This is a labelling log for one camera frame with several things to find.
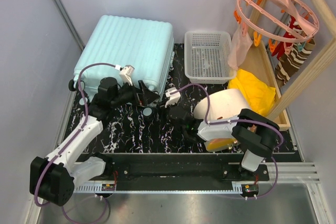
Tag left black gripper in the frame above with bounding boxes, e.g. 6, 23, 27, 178
111, 79, 160, 108

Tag white round drum box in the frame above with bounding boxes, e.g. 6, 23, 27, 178
193, 88, 253, 152

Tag light blue hard-shell suitcase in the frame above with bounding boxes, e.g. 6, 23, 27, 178
69, 15, 174, 112

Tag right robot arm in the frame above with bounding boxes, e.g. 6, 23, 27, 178
157, 105, 284, 180

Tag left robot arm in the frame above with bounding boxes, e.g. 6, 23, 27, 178
29, 77, 162, 207

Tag black marble pattern mat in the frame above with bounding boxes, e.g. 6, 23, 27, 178
52, 42, 302, 155

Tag white perforated plastic basket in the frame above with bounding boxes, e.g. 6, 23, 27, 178
184, 31, 236, 84

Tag yellow cloth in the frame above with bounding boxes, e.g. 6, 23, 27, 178
228, 69, 276, 116

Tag translucent pink plastic bag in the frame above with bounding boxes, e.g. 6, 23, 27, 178
227, 25, 252, 70

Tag red cloth item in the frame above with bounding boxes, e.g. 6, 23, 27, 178
270, 16, 308, 57

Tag brown striped cloth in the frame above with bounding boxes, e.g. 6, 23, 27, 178
275, 38, 316, 88

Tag pink round clip hanger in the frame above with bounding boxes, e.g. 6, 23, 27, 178
234, 0, 319, 53

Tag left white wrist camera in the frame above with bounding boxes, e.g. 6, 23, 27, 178
114, 65, 134, 86

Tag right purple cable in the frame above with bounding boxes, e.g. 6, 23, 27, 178
173, 83, 285, 200

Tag purple cable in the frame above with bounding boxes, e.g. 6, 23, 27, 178
34, 62, 109, 222
173, 83, 285, 200

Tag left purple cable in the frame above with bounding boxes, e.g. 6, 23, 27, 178
34, 62, 109, 222

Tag wooden hanger rack frame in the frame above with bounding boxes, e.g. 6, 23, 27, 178
242, 0, 335, 130

